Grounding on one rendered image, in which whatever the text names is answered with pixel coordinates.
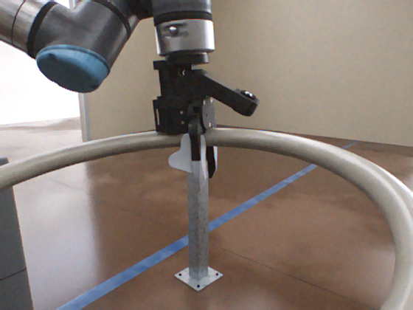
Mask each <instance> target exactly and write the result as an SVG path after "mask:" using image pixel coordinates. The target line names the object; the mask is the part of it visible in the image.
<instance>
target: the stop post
mask: <svg viewBox="0 0 413 310"><path fill-rule="evenodd" d="M187 215H188V253H189V267H188V268H186V269H184V270H182V271H180V272H179V273H177V274H176V275H174V277H175V278H177V279H179V280H180V281H181V282H183V283H185V284H186V285H187V286H189V287H191V288H193V289H194V290H196V291H197V292H200V291H201V290H202V289H204V288H206V287H208V286H209V285H210V284H212V283H214V282H215V281H216V280H217V279H218V278H222V277H223V275H222V274H221V273H219V272H217V271H216V270H214V269H211V268H209V267H208V170H207V161H206V182H205V183H204V186H203V187H202V189H201V191H196V189H195V181H194V176H193V174H191V173H188V172H187Z"/></svg>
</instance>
